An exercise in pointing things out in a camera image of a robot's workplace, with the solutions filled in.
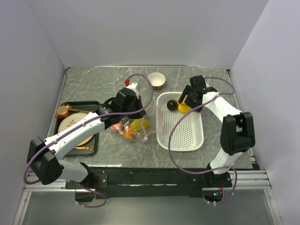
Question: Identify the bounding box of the white ceramic bowl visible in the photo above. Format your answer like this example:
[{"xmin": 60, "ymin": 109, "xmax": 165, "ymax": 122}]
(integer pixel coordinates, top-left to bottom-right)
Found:
[{"xmin": 148, "ymin": 72, "xmax": 166, "ymax": 90}]

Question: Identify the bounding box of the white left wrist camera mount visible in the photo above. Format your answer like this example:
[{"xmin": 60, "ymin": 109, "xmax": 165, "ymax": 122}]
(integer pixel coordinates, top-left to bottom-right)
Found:
[{"xmin": 125, "ymin": 79, "xmax": 139, "ymax": 92}]

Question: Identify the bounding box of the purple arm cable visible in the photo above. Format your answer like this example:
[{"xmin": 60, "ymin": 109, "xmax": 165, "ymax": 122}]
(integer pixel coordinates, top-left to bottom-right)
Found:
[
  {"xmin": 168, "ymin": 76, "xmax": 238, "ymax": 205},
  {"xmin": 23, "ymin": 74, "xmax": 155, "ymax": 209}
]

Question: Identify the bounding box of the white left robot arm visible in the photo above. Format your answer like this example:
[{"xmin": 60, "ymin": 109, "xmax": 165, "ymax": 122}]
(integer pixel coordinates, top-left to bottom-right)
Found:
[{"xmin": 25, "ymin": 83, "xmax": 146, "ymax": 188}]

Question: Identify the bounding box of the white perforated plastic basket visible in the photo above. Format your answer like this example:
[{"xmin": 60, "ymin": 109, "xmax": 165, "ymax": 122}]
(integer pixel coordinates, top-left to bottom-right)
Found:
[{"xmin": 156, "ymin": 92, "xmax": 204, "ymax": 152}]

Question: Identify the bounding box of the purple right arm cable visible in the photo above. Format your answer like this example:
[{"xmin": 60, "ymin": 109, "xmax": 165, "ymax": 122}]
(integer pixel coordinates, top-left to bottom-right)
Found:
[{"xmin": 168, "ymin": 76, "xmax": 238, "ymax": 205}]

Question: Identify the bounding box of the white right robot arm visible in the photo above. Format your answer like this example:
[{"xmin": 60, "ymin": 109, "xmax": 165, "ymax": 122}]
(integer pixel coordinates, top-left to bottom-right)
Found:
[{"xmin": 179, "ymin": 75, "xmax": 255, "ymax": 187}]

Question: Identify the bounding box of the yellow green starfruit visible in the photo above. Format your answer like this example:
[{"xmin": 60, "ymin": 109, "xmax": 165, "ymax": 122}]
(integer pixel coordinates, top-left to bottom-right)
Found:
[{"xmin": 131, "ymin": 118, "xmax": 149, "ymax": 131}]

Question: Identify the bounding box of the cream plate with leaf pattern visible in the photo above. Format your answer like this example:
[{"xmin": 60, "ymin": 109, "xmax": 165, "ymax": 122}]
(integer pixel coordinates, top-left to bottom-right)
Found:
[{"xmin": 58, "ymin": 112, "xmax": 87, "ymax": 133}]

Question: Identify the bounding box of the gold fork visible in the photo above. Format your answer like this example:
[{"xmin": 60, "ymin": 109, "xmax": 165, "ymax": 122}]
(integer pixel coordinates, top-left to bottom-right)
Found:
[{"xmin": 74, "ymin": 146, "xmax": 94, "ymax": 150}]

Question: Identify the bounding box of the small brown cup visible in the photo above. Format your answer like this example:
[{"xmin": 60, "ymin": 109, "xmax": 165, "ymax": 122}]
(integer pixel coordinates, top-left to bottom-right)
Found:
[{"xmin": 55, "ymin": 105, "xmax": 69, "ymax": 119}]

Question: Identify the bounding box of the orange ginger root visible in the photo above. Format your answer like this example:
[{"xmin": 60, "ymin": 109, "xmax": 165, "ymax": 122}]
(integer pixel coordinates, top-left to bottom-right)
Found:
[{"xmin": 120, "ymin": 129, "xmax": 135, "ymax": 140}]

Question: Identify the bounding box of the gold spoon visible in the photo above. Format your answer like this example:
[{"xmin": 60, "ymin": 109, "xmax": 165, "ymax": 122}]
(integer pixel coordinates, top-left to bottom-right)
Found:
[{"xmin": 62, "ymin": 103, "xmax": 90, "ymax": 113}]

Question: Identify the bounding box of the yellow lemon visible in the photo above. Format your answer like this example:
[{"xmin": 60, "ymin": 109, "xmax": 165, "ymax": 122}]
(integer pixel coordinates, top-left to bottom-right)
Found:
[{"xmin": 178, "ymin": 101, "xmax": 191, "ymax": 113}]

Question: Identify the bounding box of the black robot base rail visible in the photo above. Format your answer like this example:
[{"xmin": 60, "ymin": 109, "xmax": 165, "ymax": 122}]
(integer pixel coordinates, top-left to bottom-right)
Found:
[{"xmin": 65, "ymin": 167, "xmax": 232, "ymax": 199}]

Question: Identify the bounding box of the pink peach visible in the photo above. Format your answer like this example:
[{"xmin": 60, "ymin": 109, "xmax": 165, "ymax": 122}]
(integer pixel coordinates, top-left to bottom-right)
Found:
[{"xmin": 110, "ymin": 123, "xmax": 120, "ymax": 132}]

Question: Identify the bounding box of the dark green avocado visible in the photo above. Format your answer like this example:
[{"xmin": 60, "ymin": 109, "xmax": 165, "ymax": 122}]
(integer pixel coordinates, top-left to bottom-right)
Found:
[{"xmin": 121, "ymin": 117, "xmax": 131, "ymax": 126}]

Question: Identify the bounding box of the clear zip top bag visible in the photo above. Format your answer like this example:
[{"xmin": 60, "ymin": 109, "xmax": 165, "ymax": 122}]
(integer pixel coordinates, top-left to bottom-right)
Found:
[{"xmin": 109, "ymin": 105, "xmax": 164, "ymax": 142}]

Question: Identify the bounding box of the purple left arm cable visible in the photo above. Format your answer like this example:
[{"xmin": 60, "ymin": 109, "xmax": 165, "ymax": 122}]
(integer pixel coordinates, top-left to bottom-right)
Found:
[{"xmin": 23, "ymin": 74, "xmax": 155, "ymax": 209}]

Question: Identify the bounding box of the dark purple mangosteen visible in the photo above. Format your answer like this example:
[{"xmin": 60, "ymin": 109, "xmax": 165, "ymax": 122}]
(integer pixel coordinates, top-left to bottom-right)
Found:
[{"xmin": 166, "ymin": 100, "xmax": 179, "ymax": 112}]

